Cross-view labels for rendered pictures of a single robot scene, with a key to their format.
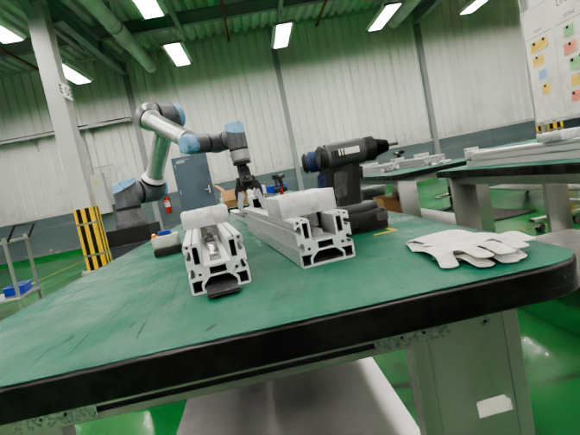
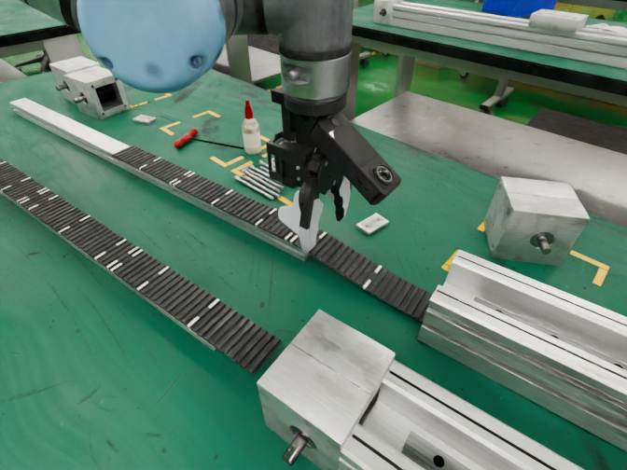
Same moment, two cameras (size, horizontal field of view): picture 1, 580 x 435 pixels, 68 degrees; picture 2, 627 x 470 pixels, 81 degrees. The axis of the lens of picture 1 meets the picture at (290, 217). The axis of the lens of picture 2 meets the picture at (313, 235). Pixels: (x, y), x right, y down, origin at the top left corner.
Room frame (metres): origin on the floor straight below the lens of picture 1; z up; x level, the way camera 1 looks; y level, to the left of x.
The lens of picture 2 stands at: (1.41, 0.43, 1.19)
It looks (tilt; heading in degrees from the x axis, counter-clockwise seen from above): 42 degrees down; 317
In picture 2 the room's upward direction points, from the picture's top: straight up
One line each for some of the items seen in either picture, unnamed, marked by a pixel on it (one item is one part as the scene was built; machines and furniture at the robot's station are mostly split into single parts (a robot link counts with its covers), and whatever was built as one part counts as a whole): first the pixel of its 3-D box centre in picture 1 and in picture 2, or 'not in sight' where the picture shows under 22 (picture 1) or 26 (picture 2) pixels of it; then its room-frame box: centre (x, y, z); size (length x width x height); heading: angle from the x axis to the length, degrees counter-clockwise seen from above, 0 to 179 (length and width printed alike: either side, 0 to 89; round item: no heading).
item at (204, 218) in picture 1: (205, 221); not in sight; (1.10, 0.21, 0.87); 0.16 x 0.11 x 0.07; 11
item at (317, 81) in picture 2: (239, 156); (313, 74); (1.72, 0.15, 1.06); 0.08 x 0.08 x 0.05
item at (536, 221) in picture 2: not in sight; (532, 225); (1.50, -0.11, 0.83); 0.11 x 0.10 x 0.10; 126
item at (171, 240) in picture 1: (169, 242); not in sight; (1.35, 0.39, 0.81); 0.10 x 0.08 x 0.06; 101
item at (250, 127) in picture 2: not in sight; (250, 126); (2.05, 0.02, 0.84); 0.04 x 0.04 x 0.12
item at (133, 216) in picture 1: (130, 217); not in sight; (2.11, 0.77, 0.90); 0.15 x 0.15 x 0.10
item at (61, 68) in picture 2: not in sight; (76, 82); (2.64, 0.19, 0.83); 0.11 x 0.10 x 0.10; 99
